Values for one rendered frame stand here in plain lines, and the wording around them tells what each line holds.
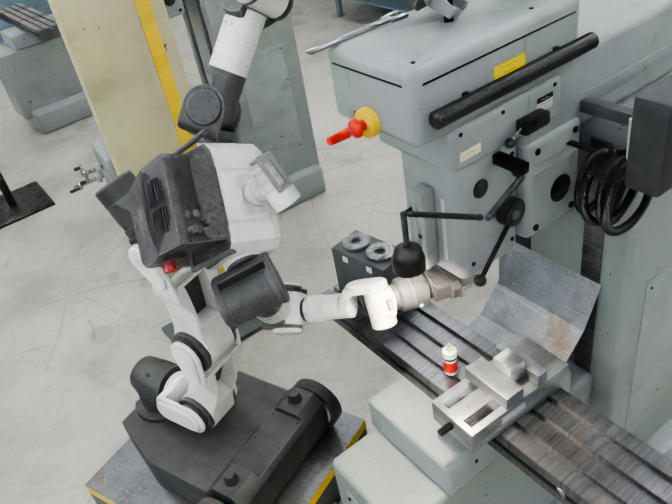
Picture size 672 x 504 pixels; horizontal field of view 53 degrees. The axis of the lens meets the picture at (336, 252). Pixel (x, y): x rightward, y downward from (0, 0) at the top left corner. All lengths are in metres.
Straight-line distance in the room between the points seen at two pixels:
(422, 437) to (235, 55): 1.10
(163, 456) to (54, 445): 1.16
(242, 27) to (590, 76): 0.79
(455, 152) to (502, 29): 0.24
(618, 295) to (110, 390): 2.49
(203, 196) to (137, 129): 1.58
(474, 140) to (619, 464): 0.86
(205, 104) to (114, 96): 1.44
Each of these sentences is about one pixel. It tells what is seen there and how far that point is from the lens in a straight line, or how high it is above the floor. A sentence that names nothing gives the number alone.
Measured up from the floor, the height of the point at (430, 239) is 1.42.
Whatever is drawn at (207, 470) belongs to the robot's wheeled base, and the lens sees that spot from 2.32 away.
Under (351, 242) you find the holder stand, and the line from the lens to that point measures 2.15.
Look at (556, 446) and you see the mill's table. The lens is 1.80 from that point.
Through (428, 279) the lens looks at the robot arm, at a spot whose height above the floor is 1.27.
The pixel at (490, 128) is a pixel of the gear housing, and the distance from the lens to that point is 1.41.
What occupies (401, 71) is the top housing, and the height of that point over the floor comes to 1.88.
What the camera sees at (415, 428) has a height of 0.82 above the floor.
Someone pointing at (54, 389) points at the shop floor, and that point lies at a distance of 3.77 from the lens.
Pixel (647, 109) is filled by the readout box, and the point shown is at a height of 1.70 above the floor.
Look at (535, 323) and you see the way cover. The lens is 2.10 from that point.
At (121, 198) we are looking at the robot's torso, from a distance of 1.81.
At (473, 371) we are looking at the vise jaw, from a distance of 1.80.
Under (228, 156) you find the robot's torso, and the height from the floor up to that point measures 1.67.
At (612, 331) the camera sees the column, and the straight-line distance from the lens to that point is 2.08.
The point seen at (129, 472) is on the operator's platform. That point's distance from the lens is 2.65.
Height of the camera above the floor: 2.34
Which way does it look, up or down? 36 degrees down
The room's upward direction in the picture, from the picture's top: 11 degrees counter-clockwise
